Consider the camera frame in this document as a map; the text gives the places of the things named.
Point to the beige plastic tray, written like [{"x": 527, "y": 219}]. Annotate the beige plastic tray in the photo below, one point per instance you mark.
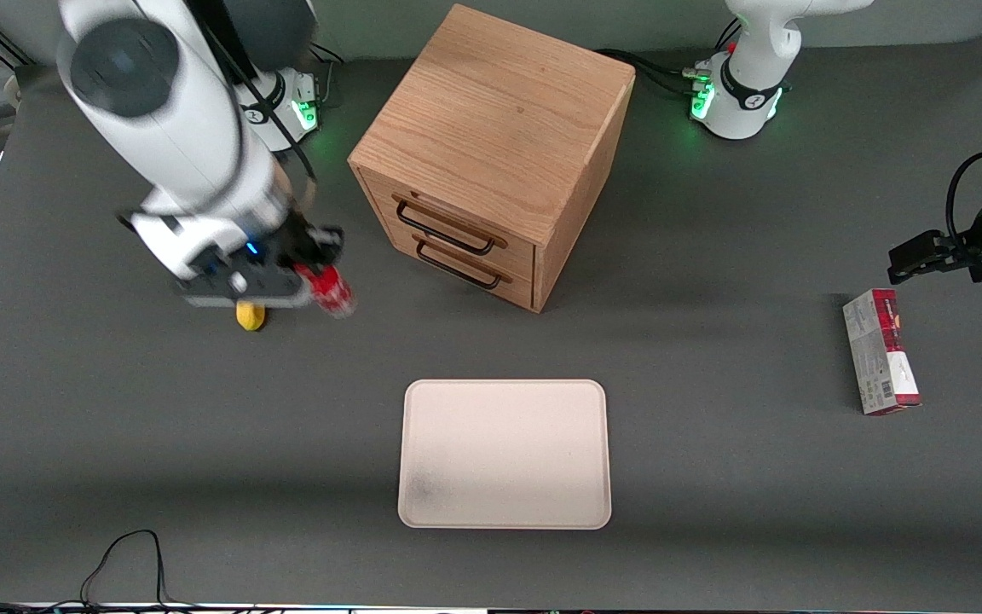
[{"x": 504, "y": 456}]

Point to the red plaid cardboard box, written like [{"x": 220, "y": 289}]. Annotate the red plaid cardboard box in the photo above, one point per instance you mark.
[{"x": 879, "y": 354}]

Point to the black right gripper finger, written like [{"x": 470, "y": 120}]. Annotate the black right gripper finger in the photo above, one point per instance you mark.
[{"x": 329, "y": 243}]

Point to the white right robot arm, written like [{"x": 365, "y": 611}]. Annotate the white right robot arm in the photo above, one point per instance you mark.
[{"x": 176, "y": 128}]

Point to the yellow lemon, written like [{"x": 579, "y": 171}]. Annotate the yellow lemon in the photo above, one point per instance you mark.
[{"x": 251, "y": 315}]

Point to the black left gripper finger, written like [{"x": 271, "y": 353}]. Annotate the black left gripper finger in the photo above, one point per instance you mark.
[{"x": 917, "y": 256}]

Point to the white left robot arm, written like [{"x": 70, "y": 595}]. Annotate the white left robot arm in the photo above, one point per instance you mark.
[{"x": 747, "y": 85}]

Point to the wooden two-drawer cabinet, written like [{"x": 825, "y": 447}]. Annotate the wooden two-drawer cabinet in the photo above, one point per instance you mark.
[{"x": 499, "y": 111}]

